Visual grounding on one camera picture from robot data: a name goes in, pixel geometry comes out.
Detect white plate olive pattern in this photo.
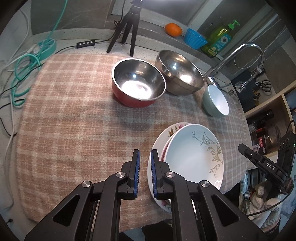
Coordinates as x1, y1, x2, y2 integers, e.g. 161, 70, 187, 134
164, 123, 224, 189

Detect rose pattern deep plate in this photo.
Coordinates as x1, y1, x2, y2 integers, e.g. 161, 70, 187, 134
161, 123, 189, 162

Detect light blue ceramic bowl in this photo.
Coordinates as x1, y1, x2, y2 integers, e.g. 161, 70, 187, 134
202, 85, 229, 118

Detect pink floral white plate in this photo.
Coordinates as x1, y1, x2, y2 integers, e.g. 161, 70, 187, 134
147, 122, 189, 213

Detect large stainless steel bowl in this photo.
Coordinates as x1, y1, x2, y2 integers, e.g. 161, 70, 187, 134
154, 50, 205, 96

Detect red steel-lined bowl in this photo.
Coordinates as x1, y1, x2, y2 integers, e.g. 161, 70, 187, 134
111, 58, 167, 108

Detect wooden shelf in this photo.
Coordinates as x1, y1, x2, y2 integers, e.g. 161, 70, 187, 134
244, 81, 296, 160

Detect black scissors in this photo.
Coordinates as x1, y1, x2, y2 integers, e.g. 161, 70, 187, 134
255, 80, 272, 93

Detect plaid tablecloth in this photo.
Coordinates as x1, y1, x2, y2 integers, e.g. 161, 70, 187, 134
16, 54, 251, 231

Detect chrome faucet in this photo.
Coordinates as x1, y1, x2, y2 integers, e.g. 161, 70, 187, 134
203, 43, 265, 88

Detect green dish soap bottle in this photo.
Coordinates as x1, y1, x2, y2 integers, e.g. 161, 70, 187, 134
201, 20, 240, 58

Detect blue fluted cup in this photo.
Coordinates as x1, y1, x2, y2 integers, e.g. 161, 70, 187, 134
184, 28, 207, 50

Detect orange tangerine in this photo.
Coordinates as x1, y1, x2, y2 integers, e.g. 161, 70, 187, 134
165, 23, 183, 38

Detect black tripod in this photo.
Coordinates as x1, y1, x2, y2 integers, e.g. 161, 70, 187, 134
106, 0, 142, 57

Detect flexible sprayer hose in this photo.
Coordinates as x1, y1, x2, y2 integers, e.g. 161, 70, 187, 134
234, 67, 265, 93

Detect white cable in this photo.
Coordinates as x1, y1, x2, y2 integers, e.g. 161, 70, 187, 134
0, 9, 41, 209

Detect teal cable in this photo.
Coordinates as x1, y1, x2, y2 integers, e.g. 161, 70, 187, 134
10, 0, 69, 107

